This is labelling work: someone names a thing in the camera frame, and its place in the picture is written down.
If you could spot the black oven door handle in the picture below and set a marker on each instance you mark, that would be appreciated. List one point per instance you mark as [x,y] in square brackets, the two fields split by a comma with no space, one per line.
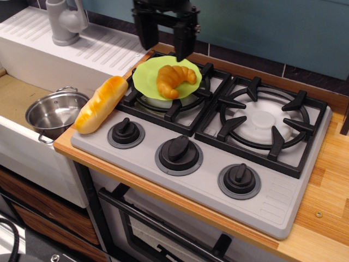
[216,254]

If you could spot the black left stove knob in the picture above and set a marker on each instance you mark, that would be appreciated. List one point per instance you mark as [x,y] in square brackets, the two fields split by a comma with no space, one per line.
[126,134]

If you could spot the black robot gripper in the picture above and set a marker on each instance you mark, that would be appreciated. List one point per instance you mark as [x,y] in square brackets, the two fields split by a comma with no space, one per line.
[181,16]

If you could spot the black left burner grate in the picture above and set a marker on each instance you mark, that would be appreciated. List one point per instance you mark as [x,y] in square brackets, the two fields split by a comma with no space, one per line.
[180,115]

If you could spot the black right stove knob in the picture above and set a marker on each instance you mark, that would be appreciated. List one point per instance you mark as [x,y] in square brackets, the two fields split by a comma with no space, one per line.
[239,182]

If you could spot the black burner grate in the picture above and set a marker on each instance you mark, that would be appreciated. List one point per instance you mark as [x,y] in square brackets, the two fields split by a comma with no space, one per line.
[180,115]
[287,157]

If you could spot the yellow toy bread loaf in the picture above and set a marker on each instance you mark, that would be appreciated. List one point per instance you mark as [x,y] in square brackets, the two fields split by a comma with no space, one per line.
[102,103]

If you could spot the black right burner grate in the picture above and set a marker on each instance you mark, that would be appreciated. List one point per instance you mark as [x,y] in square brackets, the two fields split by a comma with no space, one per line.
[287,157]

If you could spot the black middle stove knob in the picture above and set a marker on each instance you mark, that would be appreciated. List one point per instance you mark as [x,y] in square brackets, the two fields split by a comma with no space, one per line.
[179,156]

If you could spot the orange toy croissant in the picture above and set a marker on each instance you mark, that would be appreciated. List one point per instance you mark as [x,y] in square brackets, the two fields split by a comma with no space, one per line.
[170,77]

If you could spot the white right burner cap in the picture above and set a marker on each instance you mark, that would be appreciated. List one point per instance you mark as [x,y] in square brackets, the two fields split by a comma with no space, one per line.
[261,117]

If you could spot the light green plastic plate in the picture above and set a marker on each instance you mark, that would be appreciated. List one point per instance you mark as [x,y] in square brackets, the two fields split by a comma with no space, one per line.
[145,77]

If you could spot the black stove knob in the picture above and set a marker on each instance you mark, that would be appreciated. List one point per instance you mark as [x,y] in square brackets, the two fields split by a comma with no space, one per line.
[239,182]
[179,156]
[126,134]

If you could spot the grey toy stove top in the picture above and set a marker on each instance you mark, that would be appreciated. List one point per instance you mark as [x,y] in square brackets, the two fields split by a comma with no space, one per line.
[272,211]

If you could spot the wood grain drawer front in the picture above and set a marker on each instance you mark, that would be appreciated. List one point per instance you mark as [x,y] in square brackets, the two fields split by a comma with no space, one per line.
[52,216]

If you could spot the white toy sink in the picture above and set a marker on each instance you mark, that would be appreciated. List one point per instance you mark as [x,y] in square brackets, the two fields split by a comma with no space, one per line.
[31,66]

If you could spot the small stainless steel pot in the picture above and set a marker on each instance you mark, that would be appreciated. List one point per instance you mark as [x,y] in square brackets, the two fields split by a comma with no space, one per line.
[52,115]

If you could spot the toy oven door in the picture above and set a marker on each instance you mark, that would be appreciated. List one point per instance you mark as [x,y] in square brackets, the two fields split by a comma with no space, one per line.
[154,231]

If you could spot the grey toy faucet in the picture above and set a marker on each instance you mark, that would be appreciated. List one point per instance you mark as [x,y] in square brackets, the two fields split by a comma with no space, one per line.
[66,24]

